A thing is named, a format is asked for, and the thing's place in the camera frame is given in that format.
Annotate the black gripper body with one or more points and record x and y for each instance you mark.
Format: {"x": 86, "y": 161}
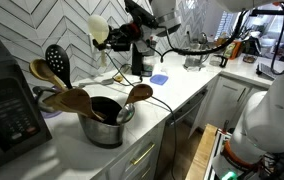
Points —
{"x": 128, "y": 33}

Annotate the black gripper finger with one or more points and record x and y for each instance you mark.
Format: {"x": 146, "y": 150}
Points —
{"x": 104, "y": 47}
{"x": 111, "y": 32}

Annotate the white serving spoon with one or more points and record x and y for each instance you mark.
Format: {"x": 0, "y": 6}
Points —
{"x": 98, "y": 26}

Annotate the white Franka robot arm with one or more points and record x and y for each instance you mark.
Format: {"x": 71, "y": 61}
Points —
{"x": 268, "y": 123}

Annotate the black slotted spoon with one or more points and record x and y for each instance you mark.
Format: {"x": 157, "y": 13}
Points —
{"x": 58, "y": 61}

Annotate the brown wooden spoon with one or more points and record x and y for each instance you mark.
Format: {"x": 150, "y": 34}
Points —
{"x": 139, "y": 92}

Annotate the light wooden spoon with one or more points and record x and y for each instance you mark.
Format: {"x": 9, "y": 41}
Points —
{"x": 41, "y": 69}

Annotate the steel utensil pot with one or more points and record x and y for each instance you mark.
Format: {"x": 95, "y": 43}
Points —
{"x": 102, "y": 133}

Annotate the small brown round object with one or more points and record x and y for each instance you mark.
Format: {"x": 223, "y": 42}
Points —
{"x": 118, "y": 78}

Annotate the grey power adapter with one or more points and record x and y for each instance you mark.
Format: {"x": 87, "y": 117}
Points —
{"x": 107, "y": 81}

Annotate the blue plastic lid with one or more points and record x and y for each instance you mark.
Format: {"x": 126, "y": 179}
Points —
{"x": 159, "y": 79}

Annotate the wide brown wooden spatula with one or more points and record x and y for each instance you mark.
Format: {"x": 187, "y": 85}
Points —
{"x": 75, "y": 100}

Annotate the glass pitcher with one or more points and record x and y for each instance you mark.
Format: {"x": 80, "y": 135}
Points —
{"x": 193, "y": 58}

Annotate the steel ladle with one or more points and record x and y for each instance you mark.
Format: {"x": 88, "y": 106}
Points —
{"x": 126, "y": 114}

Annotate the purple plastic lid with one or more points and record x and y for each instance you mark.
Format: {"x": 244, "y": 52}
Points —
{"x": 51, "y": 115}

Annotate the black microwave oven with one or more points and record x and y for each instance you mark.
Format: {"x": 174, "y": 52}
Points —
{"x": 8, "y": 106}

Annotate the white base cabinet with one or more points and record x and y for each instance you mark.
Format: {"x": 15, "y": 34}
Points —
{"x": 228, "y": 96}

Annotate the wooden board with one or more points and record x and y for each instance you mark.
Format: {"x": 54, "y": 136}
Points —
{"x": 202, "y": 153}

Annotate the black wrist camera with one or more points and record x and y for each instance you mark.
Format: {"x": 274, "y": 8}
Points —
{"x": 140, "y": 13}

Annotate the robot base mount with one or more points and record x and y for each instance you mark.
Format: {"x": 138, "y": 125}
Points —
{"x": 228, "y": 175}

